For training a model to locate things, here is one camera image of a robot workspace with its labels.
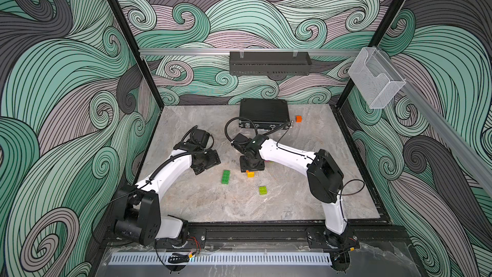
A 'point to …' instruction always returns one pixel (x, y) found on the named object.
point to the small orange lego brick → (298, 118)
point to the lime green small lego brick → (262, 190)
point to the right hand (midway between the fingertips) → (246, 170)
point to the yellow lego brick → (250, 174)
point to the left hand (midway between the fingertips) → (213, 161)
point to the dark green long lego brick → (226, 177)
